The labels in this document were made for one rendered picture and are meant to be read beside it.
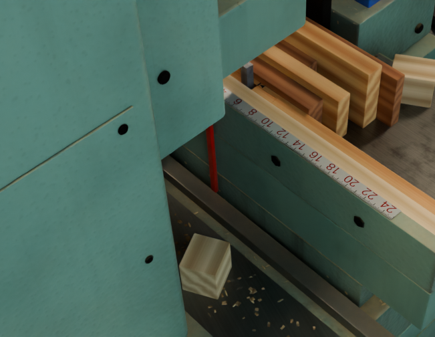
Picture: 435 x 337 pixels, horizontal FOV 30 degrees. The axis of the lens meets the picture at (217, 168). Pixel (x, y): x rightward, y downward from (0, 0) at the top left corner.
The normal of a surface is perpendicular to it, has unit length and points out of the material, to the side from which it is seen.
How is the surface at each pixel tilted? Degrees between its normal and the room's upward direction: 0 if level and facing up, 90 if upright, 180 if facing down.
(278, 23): 90
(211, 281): 90
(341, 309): 0
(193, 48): 90
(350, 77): 90
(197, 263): 0
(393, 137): 0
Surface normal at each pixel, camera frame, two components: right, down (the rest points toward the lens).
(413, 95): -0.29, 0.72
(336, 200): -0.74, 0.53
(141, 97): 0.68, 0.52
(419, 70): -0.06, -0.67
